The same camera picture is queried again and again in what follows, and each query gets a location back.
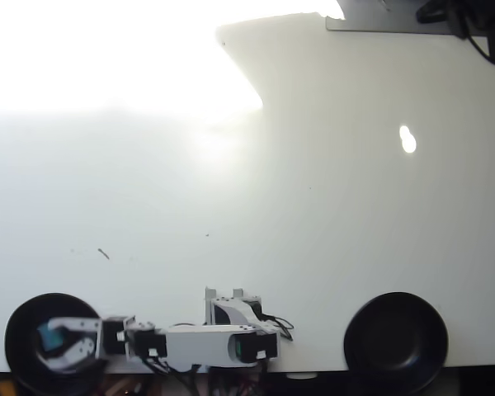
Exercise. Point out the black round bowl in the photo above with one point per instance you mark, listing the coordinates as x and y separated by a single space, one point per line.
22 330
396 342

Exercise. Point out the blue foam cube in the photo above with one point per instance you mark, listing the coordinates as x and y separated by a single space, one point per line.
51 338

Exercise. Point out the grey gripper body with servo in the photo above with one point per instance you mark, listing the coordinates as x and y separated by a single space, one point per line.
113 340

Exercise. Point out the yellow object under table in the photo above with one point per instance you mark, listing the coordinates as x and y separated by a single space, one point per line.
5 388

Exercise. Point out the white clamp piece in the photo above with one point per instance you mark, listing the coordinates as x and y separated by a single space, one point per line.
301 375

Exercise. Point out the white Koch robot arm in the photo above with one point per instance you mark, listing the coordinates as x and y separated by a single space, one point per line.
198 342

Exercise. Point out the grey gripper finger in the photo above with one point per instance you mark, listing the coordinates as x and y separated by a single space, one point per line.
84 324
84 352

